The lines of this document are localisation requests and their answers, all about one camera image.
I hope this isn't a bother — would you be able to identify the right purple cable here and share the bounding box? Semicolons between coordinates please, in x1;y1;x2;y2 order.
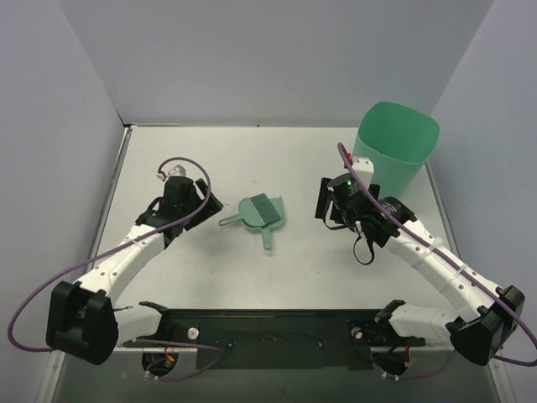
337;141;537;379

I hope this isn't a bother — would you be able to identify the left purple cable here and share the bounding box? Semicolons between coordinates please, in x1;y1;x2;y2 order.
7;157;227;382

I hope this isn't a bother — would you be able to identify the green hand brush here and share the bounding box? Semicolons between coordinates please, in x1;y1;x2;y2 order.
219;193;282;228

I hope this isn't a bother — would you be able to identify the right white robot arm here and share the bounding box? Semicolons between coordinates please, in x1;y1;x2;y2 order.
315;174;525;366

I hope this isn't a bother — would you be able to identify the green dustpan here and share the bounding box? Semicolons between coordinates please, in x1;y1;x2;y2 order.
237;193;286;250

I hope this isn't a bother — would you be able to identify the black mounting base plate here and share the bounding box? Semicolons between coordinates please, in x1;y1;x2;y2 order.
148;309;425;370

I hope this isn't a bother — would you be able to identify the green plastic waste bin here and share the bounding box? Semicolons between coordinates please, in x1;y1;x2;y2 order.
352;102;441;198

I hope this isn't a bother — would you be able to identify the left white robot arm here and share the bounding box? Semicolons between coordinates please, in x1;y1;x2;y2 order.
45;176;223;364

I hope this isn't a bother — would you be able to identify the purple cable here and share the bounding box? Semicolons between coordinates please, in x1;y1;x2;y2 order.
337;141;537;379
7;157;227;382

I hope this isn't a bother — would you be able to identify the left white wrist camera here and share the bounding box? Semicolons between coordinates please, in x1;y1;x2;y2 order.
156;165;186;181

